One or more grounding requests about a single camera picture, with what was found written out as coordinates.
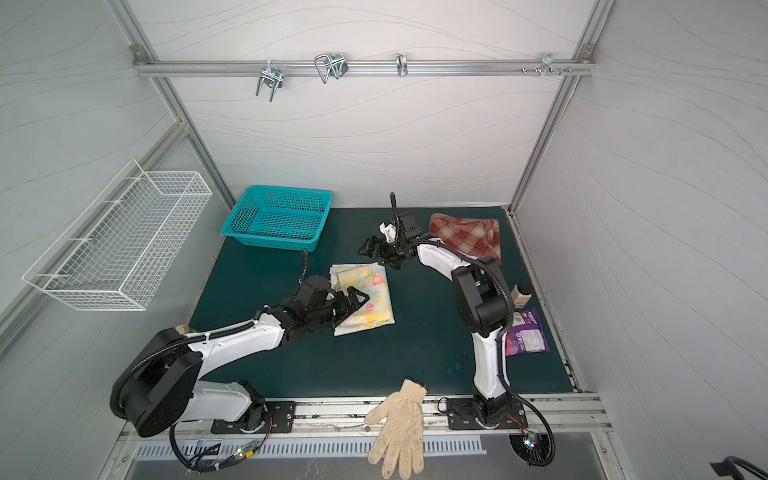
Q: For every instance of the purple snack packet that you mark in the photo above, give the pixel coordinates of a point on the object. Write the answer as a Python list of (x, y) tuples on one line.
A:
[(526, 335)]

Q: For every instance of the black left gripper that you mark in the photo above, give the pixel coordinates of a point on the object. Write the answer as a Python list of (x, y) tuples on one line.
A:
[(344, 308)]

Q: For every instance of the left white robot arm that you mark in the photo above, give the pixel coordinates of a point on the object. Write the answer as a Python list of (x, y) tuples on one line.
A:
[(165, 384)]

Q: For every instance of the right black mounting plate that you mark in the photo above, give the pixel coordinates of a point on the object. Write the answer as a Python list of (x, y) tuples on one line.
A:
[(504, 413)]

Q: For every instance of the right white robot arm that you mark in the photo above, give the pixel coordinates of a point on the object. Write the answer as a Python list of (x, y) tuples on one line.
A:
[(482, 296)]

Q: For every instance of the white wire wall basket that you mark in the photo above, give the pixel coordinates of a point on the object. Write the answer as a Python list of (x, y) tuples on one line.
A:
[(116, 253)]

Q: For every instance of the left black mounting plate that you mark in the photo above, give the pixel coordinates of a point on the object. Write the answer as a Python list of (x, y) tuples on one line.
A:
[(273, 417)]

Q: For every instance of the metal U-bolt hook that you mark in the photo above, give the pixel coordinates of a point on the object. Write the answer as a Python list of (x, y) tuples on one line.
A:
[(270, 80)]

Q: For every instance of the metal double hook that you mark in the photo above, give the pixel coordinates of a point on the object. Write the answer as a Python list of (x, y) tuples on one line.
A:
[(331, 65)]

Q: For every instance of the black mounting plate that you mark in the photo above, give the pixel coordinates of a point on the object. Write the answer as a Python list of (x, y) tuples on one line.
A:
[(273, 417), (504, 413)]

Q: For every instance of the metal bracket with screws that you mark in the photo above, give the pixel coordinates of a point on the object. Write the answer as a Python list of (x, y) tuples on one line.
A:
[(546, 68)]

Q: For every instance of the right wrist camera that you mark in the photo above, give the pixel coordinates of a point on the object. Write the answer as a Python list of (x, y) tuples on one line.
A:
[(389, 231)]

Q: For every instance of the horizontal aluminium rail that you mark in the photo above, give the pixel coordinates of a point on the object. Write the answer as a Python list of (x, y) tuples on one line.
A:
[(357, 68)]

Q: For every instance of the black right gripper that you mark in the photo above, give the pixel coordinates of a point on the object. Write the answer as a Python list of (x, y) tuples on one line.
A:
[(381, 249)]

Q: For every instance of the red plaid skirt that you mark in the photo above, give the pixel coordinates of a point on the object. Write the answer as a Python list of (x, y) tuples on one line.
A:
[(479, 238)]

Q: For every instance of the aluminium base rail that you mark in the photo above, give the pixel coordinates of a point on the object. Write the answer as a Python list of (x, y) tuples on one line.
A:
[(344, 416)]

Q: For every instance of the beige knitted glove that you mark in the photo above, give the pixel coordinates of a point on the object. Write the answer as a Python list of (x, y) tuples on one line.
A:
[(399, 445)]

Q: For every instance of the teal plastic basket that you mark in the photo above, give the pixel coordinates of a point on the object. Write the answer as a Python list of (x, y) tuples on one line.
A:
[(279, 218)]

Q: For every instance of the small metal clip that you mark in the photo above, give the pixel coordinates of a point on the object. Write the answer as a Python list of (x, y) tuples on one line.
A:
[(401, 65)]

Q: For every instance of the white ventilation grille strip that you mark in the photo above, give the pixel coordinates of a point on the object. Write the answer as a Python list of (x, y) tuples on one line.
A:
[(305, 447)]

